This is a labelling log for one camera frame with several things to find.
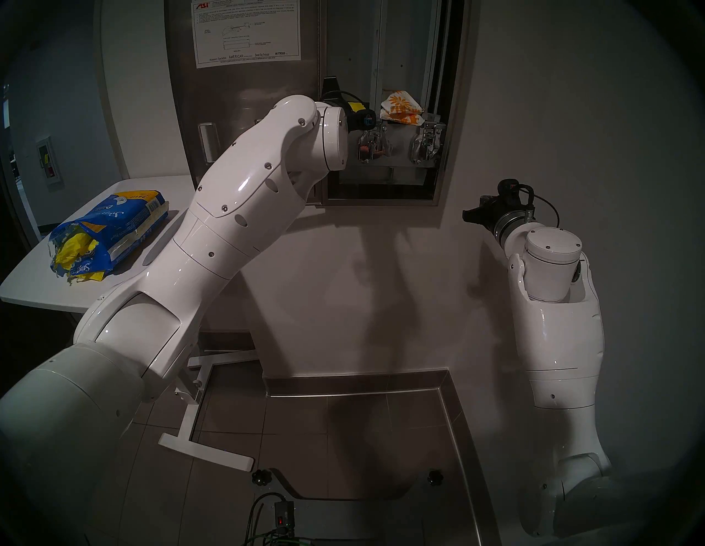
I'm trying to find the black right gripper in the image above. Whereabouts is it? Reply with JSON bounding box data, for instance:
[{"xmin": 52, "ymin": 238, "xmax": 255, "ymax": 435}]
[{"xmin": 462, "ymin": 195, "xmax": 538, "ymax": 235}]

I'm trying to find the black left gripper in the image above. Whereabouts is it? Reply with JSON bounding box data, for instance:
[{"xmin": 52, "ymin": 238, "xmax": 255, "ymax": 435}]
[{"xmin": 321, "ymin": 77, "xmax": 362, "ymax": 133}]

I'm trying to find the stainless steel dispenser door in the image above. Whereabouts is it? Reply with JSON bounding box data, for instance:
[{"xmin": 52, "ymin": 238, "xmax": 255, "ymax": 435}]
[{"xmin": 164, "ymin": 0, "xmax": 327, "ymax": 208}]

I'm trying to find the grey robot base platform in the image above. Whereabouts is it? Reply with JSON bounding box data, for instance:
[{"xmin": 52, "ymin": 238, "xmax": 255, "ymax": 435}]
[{"xmin": 252, "ymin": 467, "xmax": 482, "ymax": 546}]

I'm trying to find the stainless steel dispenser cabinet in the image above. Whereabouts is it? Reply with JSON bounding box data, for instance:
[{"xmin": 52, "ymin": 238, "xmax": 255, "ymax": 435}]
[{"xmin": 319, "ymin": 0, "xmax": 470, "ymax": 208}]

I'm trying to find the dark door with kick plate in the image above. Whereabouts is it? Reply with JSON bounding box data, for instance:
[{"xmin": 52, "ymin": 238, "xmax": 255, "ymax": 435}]
[{"xmin": 0, "ymin": 300, "xmax": 83, "ymax": 386}]

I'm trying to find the chrome dispensing lever mechanism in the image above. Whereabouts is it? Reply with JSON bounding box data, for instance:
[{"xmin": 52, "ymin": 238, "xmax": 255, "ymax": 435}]
[
  {"xmin": 358, "ymin": 124, "xmax": 393, "ymax": 164},
  {"xmin": 409, "ymin": 122, "xmax": 446, "ymax": 166}
]

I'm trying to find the orange flower print pad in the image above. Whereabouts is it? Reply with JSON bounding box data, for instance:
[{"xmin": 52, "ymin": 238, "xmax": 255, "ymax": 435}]
[{"xmin": 380, "ymin": 91, "xmax": 425, "ymax": 129}]

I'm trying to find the white instruction sheet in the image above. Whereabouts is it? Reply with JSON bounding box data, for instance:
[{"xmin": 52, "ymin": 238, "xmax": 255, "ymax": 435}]
[{"xmin": 192, "ymin": 0, "xmax": 303, "ymax": 69}]

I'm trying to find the blue pad package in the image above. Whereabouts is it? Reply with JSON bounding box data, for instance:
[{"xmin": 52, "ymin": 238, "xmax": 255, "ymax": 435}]
[{"xmin": 48, "ymin": 190, "xmax": 170, "ymax": 284}]

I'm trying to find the white overbed table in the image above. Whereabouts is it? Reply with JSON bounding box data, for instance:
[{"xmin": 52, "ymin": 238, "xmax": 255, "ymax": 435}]
[{"xmin": 0, "ymin": 175, "xmax": 259, "ymax": 473}]

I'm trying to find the thin black right camera cable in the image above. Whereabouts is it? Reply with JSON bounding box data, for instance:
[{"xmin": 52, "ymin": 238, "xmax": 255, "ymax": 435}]
[{"xmin": 518, "ymin": 186, "xmax": 560, "ymax": 229}]

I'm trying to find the wall fire extinguisher cabinet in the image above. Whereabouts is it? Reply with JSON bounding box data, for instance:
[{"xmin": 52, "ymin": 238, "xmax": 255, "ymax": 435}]
[{"xmin": 34, "ymin": 136, "xmax": 66, "ymax": 192}]

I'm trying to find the black base cable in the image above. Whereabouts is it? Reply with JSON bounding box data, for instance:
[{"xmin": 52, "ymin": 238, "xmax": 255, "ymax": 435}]
[{"xmin": 245, "ymin": 492, "xmax": 287, "ymax": 546}]

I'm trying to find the green cable bundle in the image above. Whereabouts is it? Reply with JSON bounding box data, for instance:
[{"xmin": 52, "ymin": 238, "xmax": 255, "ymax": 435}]
[{"xmin": 242, "ymin": 527, "xmax": 317, "ymax": 546}]

